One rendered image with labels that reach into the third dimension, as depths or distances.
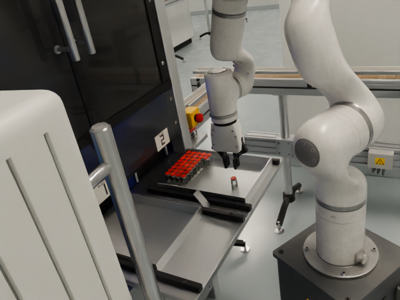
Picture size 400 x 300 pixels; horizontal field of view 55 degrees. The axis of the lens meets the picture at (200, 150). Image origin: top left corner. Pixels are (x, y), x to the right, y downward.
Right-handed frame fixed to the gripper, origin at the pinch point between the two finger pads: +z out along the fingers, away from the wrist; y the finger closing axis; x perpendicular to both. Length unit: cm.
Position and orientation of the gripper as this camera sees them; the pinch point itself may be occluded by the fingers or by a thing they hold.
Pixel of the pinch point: (231, 162)
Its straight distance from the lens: 129.7
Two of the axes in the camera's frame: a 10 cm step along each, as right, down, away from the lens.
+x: 4.7, -4.9, 7.4
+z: 1.7, 8.7, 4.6
